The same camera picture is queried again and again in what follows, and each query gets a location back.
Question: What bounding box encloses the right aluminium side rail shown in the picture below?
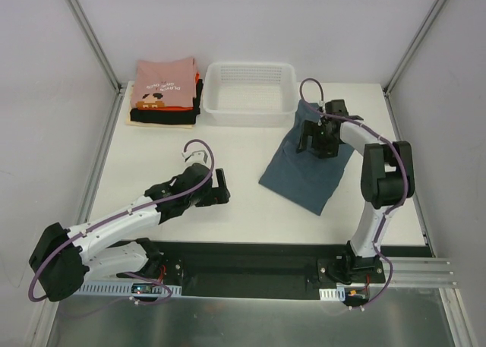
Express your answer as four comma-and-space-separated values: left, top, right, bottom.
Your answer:
383, 94, 436, 257

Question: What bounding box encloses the right aluminium frame post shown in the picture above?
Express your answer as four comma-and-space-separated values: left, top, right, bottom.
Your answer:
383, 0, 449, 98

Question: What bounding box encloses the aluminium side rail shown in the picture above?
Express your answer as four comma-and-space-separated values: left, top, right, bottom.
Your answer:
74, 88, 125, 225
383, 94, 436, 257

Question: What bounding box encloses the right white cable duct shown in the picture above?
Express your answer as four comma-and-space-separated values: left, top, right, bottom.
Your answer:
319, 287, 346, 302

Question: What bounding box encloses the aluminium frame post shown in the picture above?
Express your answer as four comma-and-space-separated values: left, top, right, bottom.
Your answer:
65, 0, 122, 93
383, 0, 449, 98

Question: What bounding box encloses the orange folded t shirt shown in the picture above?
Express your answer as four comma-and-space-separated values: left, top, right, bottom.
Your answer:
150, 72, 200, 112

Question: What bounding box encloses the white plastic basket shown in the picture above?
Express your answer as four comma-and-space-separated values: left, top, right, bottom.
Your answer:
201, 62, 298, 128

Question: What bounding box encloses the blue-grey t shirt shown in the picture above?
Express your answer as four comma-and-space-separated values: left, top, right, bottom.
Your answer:
259, 101, 354, 216

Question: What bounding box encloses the front aluminium rail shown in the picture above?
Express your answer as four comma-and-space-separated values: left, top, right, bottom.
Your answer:
47, 248, 459, 289

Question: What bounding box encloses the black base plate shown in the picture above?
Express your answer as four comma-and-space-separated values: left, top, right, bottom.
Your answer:
113, 240, 387, 301

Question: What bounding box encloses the left aluminium side rail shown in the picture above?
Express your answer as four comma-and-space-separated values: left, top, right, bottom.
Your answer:
74, 88, 125, 225

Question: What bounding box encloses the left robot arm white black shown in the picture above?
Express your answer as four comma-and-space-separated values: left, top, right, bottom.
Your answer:
28, 162, 230, 302

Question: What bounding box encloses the cream folded t shirt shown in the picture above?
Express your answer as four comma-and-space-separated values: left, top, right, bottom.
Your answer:
125, 81, 206, 130

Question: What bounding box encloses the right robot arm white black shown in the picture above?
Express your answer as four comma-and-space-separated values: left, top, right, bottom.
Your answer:
296, 99, 415, 282

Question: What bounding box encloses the black folded t shirt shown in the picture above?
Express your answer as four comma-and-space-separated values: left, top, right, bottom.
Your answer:
129, 78, 204, 125

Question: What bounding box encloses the left white cable duct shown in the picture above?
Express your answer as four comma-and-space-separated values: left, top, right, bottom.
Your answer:
74, 280, 182, 299

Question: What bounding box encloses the white cable duct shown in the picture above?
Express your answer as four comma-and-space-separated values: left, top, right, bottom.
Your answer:
319, 287, 346, 302
74, 280, 182, 299

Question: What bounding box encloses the left aluminium frame post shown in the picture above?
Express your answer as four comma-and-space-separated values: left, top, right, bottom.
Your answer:
65, 0, 122, 93

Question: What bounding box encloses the pink folded t shirt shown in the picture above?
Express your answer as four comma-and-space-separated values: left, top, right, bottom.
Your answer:
131, 56, 198, 110

